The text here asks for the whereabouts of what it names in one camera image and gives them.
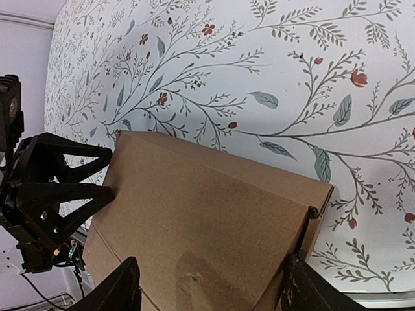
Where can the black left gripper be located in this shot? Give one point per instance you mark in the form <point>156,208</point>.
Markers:
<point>41,214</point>

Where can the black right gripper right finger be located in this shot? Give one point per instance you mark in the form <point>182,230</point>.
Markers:
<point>304,289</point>

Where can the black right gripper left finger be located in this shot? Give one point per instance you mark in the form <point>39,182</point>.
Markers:
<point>118,292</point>

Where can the brown cardboard box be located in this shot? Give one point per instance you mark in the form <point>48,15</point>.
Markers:
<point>209,230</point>

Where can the floral patterned table mat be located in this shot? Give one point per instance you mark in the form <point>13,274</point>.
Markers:
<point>324,89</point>

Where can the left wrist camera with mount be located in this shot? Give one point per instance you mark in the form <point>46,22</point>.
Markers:
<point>12,117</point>

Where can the left aluminium corner post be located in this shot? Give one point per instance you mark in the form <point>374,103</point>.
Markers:
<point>25,20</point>

